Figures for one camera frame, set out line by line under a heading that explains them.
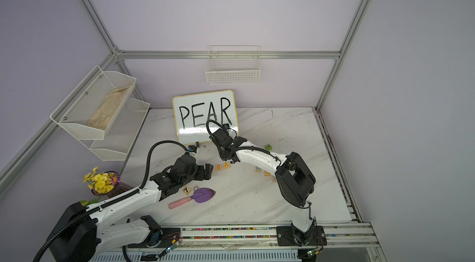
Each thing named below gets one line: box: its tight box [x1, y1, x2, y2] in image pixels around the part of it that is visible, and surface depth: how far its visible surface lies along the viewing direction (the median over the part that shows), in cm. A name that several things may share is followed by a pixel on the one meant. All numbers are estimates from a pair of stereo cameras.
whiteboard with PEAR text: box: [171, 89, 240, 144], surface depth 103 cm
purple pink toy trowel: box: [168, 187, 216, 210], surface depth 84 cm
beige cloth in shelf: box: [87, 84, 133, 131], surface depth 81 cm
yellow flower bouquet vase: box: [82, 166, 134, 199], surface depth 67 cm
